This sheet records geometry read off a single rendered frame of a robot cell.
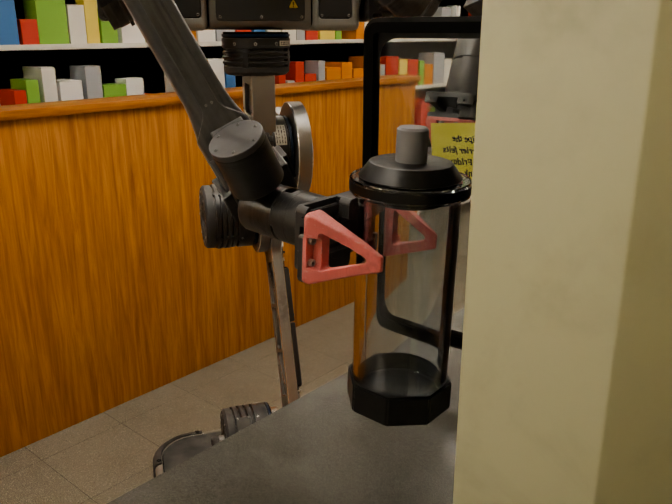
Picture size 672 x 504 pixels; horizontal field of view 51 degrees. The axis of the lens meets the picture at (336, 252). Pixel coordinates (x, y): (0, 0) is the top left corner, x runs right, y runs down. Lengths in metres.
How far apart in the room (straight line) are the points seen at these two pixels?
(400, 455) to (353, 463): 0.05
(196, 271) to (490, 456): 2.42
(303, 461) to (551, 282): 0.39
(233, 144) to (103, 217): 1.94
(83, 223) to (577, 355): 2.22
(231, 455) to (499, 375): 0.36
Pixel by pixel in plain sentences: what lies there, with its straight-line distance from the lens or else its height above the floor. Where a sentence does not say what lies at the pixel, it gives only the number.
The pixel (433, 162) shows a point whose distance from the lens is 0.62.
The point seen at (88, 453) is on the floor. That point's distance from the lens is 2.62.
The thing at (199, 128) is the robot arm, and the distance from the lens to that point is 0.79.
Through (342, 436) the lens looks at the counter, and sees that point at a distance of 0.82.
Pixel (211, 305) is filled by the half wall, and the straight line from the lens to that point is 3.00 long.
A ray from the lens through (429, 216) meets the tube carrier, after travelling 0.59.
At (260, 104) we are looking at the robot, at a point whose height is 1.23.
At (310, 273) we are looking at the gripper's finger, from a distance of 0.64.
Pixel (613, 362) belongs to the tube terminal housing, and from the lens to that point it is 0.49.
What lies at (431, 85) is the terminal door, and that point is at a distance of 0.85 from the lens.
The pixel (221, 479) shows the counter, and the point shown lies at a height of 0.94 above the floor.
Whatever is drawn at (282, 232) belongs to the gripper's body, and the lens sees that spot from 0.71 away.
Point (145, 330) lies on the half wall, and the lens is 2.83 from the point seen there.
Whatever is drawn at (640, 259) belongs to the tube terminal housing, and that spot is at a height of 1.24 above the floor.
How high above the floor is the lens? 1.38
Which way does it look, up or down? 18 degrees down
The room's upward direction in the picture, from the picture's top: straight up
